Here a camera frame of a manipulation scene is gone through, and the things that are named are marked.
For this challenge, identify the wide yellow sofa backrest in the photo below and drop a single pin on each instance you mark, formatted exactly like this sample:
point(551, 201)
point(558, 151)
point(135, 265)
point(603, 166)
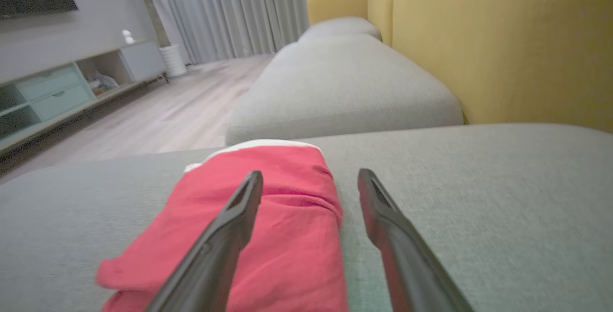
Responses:
point(503, 39)

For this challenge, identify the red and white jersey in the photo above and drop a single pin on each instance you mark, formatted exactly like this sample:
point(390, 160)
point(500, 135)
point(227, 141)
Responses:
point(287, 235)

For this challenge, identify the brown wooden wall pillar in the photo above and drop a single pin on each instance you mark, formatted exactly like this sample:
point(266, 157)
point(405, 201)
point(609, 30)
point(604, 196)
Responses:
point(151, 7)

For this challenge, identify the white ribbed cylinder appliance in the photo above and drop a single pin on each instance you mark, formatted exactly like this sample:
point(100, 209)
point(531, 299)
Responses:
point(172, 60)

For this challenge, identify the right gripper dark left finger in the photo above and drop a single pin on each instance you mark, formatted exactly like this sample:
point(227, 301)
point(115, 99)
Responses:
point(215, 259)

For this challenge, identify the long low tv cabinet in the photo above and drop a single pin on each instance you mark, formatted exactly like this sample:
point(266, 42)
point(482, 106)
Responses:
point(57, 94)

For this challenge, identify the rounded grey end seat cushion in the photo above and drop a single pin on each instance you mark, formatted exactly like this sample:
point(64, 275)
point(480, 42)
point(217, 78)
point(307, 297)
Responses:
point(340, 28)

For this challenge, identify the grey pleated curtain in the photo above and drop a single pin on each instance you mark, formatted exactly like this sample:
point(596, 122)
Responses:
point(249, 10)

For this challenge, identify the large grey sofa seat cushion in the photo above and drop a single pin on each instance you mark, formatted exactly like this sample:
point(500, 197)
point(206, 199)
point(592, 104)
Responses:
point(503, 216)

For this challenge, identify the small white figurine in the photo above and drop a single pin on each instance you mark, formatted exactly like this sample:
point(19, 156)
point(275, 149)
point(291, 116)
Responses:
point(128, 37)

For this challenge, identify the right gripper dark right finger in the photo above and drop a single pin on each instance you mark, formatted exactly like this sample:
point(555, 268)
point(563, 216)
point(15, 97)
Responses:
point(407, 264)

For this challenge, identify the small grey sofa seat cushion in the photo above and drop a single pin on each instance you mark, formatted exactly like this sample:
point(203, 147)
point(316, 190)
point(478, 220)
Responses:
point(335, 91)

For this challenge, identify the clutter on cabinet shelf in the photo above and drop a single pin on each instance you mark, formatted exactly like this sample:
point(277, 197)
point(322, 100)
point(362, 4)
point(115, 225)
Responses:
point(101, 83)

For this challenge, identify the narrow yellow sofa backrest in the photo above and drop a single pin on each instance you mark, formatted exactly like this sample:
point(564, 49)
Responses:
point(340, 0)

